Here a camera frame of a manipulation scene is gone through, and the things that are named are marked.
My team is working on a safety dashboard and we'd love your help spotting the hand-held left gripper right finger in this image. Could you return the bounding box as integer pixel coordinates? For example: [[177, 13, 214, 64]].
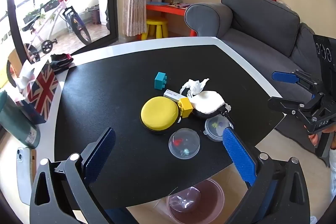
[[222, 126, 311, 224]]

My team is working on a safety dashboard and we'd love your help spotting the large white tissue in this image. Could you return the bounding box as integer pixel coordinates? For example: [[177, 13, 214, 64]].
[[189, 90, 226, 114]]

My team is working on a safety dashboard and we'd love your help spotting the person's leg in blue pants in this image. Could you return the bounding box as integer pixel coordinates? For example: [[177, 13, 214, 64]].
[[105, 207, 139, 224]]

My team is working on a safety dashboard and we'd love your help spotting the black door frame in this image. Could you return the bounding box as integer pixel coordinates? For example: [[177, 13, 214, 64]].
[[7, 0, 121, 62]]

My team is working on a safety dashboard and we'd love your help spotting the teal building block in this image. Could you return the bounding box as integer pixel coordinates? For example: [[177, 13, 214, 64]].
[[154, 72, 169, 90]]

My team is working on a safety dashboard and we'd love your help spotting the yellow building block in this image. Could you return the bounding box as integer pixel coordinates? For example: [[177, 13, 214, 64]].
[[177, 97, 195, 119]]

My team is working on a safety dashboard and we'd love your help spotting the purple plastic basket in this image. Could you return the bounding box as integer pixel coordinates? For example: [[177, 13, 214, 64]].
[[88, 6, 101, 25]]

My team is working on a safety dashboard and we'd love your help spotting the silver smartphone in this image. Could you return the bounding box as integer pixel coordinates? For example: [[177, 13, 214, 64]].
[[16, 147, 36, 206]]

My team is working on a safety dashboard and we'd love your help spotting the small white tissue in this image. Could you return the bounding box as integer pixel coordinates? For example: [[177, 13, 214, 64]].
[[180, 78, 210, 97]]

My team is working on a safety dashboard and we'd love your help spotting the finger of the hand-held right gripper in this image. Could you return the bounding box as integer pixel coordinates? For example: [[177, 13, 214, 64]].
[[272, 70, 322, 98], [268, 94, 326, 122]]

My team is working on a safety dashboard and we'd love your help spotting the red desk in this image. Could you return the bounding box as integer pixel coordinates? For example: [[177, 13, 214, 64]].
[[146, 2, 197, 37]]

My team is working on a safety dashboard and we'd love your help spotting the yellow round zip case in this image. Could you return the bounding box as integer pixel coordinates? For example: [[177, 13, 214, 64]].
[[140, 95, 181, 134]]

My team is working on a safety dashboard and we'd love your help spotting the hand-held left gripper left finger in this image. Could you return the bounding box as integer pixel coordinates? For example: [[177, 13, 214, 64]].
[[29, 127, 116, 224]]

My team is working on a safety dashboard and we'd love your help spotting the white and pink bicycle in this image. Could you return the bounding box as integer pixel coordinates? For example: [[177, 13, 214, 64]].
[[20, 0, 92, 62]]

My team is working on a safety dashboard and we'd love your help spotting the grey sofa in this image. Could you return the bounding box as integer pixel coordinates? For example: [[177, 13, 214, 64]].
[[184, 0, 336, 140]]

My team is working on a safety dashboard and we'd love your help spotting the black round zip case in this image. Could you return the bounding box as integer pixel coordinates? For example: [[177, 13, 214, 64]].
[[193, 103, 233, 120]]

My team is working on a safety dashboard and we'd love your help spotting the flag print tissue box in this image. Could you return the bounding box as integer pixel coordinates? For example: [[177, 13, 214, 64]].
[[14, 60, 59, 125]]

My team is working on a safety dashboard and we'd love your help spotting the person's right hand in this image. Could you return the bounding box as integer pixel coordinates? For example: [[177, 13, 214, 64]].
[[308, 125, 336, 150]]

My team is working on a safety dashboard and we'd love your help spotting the green thermos bottle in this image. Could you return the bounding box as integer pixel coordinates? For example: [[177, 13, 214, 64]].
[[0, 90, 41, 149]]

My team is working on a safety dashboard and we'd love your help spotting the clear container with green toy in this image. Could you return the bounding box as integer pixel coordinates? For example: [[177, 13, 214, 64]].
[[204, 117, 234, 142]]

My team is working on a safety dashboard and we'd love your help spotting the clear container with red toy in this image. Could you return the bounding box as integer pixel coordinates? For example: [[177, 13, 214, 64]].
[[168, 128, 201, 160]]

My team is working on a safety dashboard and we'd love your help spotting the pink plastic bin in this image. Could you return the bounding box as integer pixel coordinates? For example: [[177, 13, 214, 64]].
[[166, 179, 225, 224]]

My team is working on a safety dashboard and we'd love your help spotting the yellow plastic stool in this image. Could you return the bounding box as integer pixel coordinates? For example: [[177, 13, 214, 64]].
[[141, 18, 169, 41]]

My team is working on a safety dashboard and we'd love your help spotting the small white box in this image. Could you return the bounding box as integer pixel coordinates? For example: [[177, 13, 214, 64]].
[[163, 89, 184, 102]]

